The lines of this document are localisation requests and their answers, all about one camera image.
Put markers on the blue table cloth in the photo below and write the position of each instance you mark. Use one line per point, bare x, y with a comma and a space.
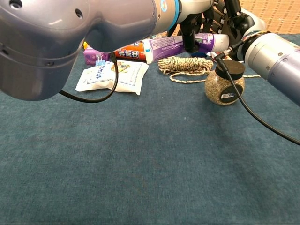
150, 164

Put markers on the orange drink can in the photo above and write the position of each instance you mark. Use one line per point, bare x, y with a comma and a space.
126, 54

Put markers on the glass jar black lid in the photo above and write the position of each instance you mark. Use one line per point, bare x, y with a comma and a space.
215, 89

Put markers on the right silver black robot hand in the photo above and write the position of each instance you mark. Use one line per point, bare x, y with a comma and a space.
243, 23

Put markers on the white printed food bag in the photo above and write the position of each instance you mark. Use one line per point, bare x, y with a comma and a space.
131, 79

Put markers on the blue binder clip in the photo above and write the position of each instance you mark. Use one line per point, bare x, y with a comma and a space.
100, 62

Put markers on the purple drink carton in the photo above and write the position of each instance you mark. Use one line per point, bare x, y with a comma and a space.
90, 57

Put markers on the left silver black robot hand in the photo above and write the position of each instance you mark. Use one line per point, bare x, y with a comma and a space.
194, 11

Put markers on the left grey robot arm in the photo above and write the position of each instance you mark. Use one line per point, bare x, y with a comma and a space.
47, 35

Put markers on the purple white toothpaste tube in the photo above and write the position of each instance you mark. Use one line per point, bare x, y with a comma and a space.
164, 45

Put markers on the bamboo folding screen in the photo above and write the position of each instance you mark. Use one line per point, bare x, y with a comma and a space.
276, 14

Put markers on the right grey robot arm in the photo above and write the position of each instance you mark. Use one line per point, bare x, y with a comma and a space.
276, 61

